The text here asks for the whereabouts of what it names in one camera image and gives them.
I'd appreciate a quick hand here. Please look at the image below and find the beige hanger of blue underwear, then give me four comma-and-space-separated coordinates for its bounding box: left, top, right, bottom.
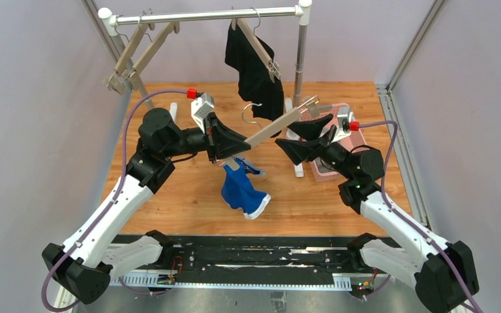
240, 96, 319, 149

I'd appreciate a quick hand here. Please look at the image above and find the blue underwear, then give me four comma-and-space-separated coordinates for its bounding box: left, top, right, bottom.
220, 158, 271, 220

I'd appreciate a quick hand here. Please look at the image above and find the beige hanger of grey underwear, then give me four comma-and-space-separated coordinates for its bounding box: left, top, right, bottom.
124, 16, 180, 91

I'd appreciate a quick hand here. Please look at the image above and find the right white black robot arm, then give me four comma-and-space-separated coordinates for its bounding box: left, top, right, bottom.
276, 117, 481, 312

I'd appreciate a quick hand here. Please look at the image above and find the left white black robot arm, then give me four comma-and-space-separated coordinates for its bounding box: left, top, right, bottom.
41, 108, 251, 304

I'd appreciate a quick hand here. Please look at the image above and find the black underwear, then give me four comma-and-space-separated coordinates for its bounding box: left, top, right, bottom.
224, 27, 284, 121

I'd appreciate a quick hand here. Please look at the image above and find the beige hanger of black underwear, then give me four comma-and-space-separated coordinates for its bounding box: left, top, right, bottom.
230, 8, 281, 82

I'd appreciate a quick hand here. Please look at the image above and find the empty beige clip hanger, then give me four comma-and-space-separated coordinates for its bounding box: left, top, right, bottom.
98, 8, 148, 95

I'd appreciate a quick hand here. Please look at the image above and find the pink plastic basket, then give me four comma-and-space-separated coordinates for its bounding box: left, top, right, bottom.
298, 102, 370, 183

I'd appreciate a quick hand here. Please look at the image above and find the white metal clothes rack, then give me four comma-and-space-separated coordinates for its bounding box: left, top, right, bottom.
98, 0, 313, 179

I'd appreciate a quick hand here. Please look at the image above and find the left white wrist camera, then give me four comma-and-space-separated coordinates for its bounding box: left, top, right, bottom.
190, 93, 215, 132

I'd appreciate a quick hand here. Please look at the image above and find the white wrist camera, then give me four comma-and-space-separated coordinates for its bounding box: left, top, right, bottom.
331, 105, 356, 143
190, 93, 215, 132

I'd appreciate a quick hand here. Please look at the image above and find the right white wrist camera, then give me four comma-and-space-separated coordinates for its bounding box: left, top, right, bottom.
331, 105, 356, 143

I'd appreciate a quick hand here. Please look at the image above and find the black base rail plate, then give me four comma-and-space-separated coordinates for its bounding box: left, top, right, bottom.
90, 234, 411, 287

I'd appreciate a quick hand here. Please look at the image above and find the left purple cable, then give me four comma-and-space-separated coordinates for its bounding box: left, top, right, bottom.
40, 87, 198, 313

